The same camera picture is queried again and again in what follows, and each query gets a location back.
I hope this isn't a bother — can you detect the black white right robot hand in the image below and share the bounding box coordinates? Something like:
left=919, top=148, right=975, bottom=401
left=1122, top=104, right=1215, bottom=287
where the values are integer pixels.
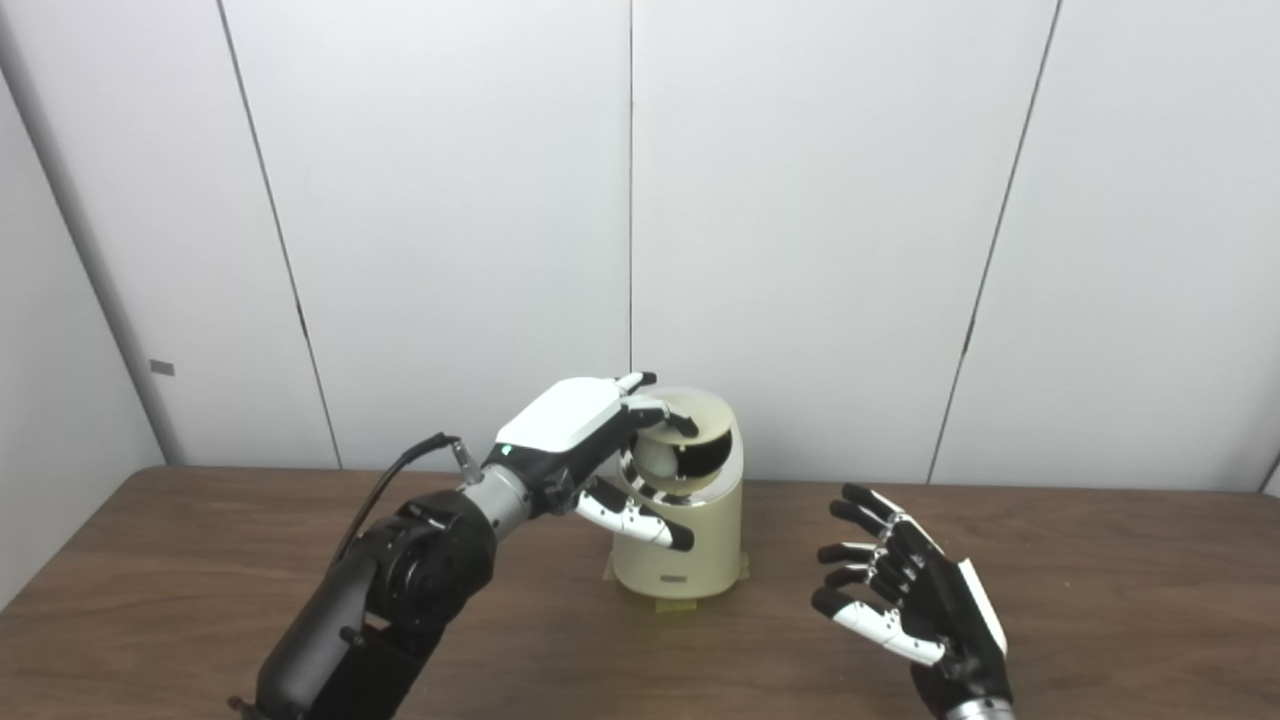
left=811, top=484, right=1013, bottom=716

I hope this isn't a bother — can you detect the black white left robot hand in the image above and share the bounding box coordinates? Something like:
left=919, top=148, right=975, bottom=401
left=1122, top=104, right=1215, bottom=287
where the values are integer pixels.
left=485, top=372, right=701, bottom=553

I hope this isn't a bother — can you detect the cream round bin lid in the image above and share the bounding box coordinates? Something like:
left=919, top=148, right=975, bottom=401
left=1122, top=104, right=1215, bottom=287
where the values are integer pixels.
left=645, top=392, right=736, bottom=446

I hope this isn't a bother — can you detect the cream-colored bin body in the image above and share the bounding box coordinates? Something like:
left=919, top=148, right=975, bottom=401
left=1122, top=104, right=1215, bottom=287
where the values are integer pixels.
left=610, top=388, right=747, bottom=601

